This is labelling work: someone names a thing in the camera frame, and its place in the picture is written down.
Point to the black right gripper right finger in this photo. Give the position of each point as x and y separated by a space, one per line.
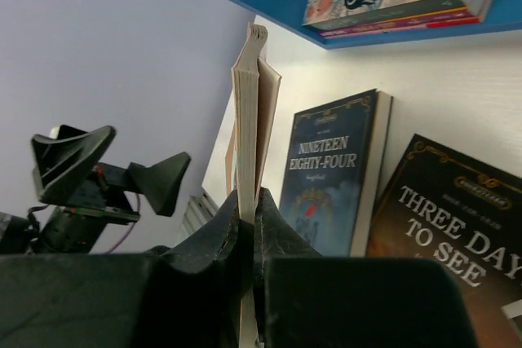
286 291

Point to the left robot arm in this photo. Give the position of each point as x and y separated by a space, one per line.
19 235

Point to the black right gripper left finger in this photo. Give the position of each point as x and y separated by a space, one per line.
208 286

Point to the Three Days to See book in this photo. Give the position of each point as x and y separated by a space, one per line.
466 215

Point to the pink spine Roald Dahl book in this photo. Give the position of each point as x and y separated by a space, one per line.
431 20

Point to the Nineteen Eighty-Four book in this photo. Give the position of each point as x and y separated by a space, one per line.
332 172

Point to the Othello picture book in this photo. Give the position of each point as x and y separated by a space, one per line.
255 86

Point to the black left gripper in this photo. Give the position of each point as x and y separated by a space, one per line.
66 172

